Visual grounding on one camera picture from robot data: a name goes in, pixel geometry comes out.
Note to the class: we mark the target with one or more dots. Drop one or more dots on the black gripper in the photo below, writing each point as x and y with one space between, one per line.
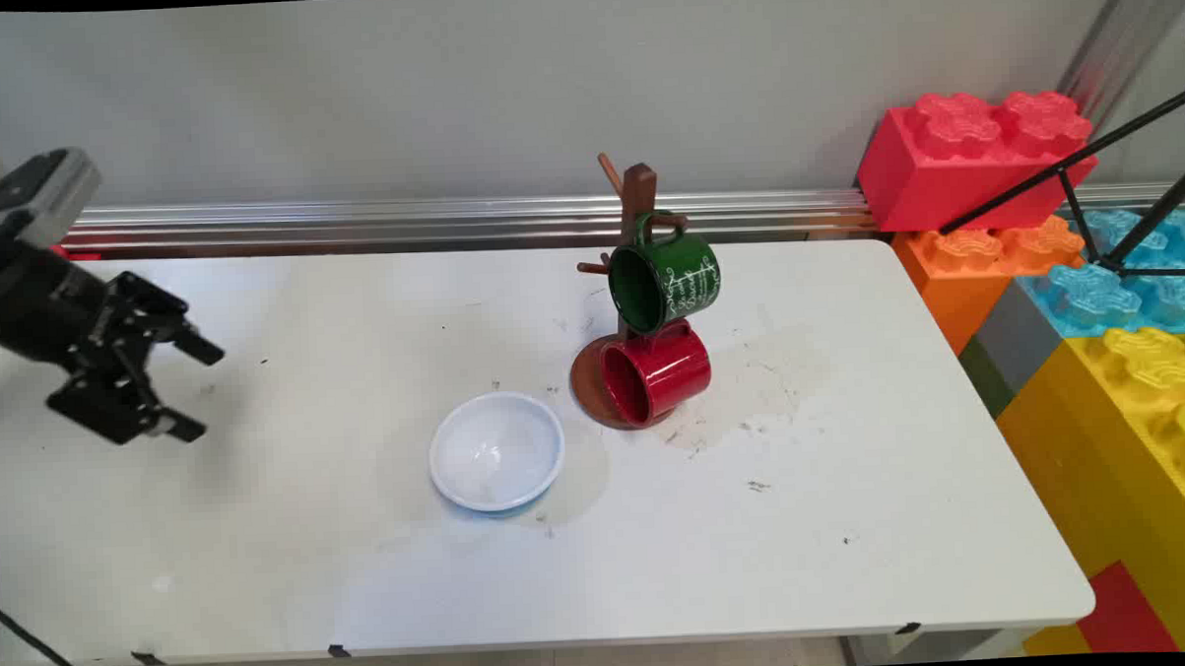
40 303

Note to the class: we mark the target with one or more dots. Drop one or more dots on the green enamel mug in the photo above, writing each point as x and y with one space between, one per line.
684 276

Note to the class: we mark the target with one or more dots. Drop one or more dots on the white bowl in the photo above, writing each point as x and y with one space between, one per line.
498 455

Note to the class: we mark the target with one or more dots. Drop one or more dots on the brown wooden mug tree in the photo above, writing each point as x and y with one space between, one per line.
637 188

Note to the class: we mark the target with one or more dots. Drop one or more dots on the red ceramic mug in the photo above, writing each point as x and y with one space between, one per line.
673 370

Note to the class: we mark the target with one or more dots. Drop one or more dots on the large orange toy brick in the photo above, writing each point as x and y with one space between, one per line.
946 291

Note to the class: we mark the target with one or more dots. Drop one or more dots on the large red toy brick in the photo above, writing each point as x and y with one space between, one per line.
941 163

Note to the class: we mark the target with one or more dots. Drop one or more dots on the large dark green toy brick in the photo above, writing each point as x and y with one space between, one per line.
984 383

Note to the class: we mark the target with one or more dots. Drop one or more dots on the large grey toy brick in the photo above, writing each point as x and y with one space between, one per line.
1017 343

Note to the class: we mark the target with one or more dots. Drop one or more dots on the black tripod legs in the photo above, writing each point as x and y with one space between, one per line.
1062 167

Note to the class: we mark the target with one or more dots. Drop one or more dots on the large yellow toy brick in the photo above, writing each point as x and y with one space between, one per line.
1080 454

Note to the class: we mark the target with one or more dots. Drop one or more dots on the large blue toy brick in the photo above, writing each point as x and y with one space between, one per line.
1094 301

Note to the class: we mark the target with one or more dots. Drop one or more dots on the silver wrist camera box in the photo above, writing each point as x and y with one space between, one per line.
50 194

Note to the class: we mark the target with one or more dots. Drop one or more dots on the aluminium rail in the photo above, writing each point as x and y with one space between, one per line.
352 223

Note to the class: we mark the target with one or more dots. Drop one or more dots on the aluminium upright post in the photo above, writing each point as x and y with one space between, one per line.
1124 38

